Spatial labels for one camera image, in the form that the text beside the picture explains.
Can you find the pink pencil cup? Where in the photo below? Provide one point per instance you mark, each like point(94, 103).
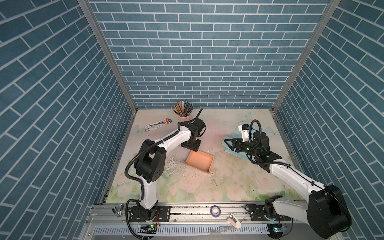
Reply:
point(184, 119)

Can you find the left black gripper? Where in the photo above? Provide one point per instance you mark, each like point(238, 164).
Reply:
point(195, 147)

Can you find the purple tape roll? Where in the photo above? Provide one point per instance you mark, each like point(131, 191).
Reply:
point(215, 211)

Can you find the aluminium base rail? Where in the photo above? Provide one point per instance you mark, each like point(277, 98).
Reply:
point(193, 221)

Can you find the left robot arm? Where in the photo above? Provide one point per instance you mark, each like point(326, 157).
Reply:
point(148, 165)

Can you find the white pen box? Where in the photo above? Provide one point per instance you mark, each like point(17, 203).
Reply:
point(158, 124)

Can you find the bundle of coloured pencils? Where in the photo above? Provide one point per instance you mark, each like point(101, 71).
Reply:
point(183, 108)

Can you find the light blue flat paper box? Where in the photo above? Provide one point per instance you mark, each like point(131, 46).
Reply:
point(239, 148)

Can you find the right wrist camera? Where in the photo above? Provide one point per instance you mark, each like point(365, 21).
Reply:
point(245, 132)

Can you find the white pink clip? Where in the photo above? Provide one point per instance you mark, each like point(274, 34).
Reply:
point(234, 221)

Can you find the orange paper box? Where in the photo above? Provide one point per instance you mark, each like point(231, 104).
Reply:
point(200, 161)

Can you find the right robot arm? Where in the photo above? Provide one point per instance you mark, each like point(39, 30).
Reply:
point(324, 208)

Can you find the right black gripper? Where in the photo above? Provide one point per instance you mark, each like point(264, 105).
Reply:
point(232, 146)

